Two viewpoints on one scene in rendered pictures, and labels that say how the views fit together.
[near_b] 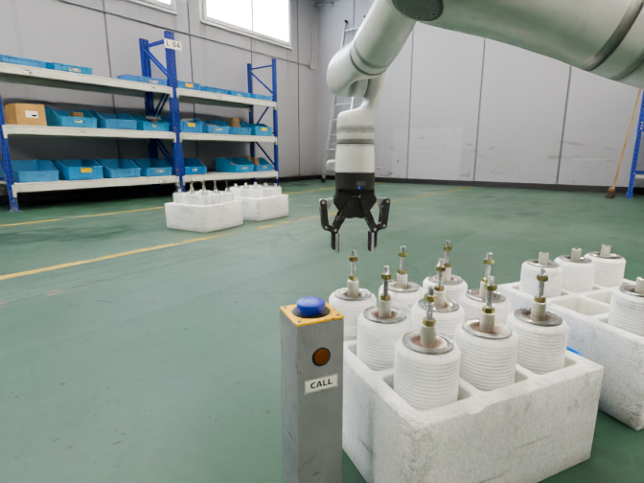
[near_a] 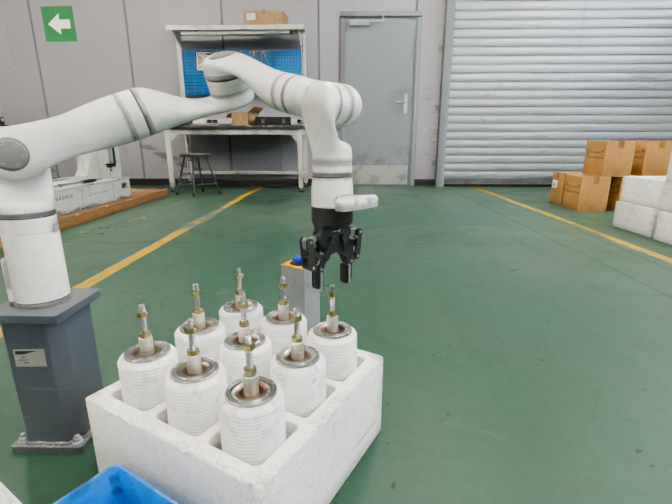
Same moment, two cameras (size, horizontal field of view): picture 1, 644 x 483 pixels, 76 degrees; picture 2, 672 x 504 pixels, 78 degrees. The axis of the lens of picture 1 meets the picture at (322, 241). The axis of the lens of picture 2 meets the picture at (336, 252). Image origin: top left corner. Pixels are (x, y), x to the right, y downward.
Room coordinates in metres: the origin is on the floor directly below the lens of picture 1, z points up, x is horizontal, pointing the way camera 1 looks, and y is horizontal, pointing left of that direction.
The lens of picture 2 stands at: (1.39, -0.49, 0.61)
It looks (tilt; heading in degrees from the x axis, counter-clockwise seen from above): 15 degrees down; 144
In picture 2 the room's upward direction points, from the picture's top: straight up
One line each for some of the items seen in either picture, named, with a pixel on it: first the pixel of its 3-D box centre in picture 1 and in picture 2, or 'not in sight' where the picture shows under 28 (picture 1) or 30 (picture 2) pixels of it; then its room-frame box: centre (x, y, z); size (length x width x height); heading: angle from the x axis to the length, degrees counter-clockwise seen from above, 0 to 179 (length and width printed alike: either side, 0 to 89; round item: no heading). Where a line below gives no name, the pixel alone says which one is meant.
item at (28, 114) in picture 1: (25, 115); not in sight; (4.15, 2.89, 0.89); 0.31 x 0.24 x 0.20; 53
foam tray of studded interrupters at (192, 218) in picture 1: (205, 214); not in sight; (3.00, 0.86, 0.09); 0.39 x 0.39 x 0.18; 60
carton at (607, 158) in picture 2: not in sight; (607, 157); (-0.24, 3.63, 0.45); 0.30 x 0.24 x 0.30; 145
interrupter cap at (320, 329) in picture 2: (353, 294); (332, 329); (0.78, -0.06, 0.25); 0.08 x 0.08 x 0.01
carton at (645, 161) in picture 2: not in sight; (648, 157); (-0.04, 3.93, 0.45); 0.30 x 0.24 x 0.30; 141
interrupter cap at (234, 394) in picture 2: (445, 280); (251, 391); (0.88, -0.28, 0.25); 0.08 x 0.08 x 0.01
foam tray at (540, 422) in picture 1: (433, 382); (249, 415); (0.73, -0.22, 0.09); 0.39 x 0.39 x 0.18; 24
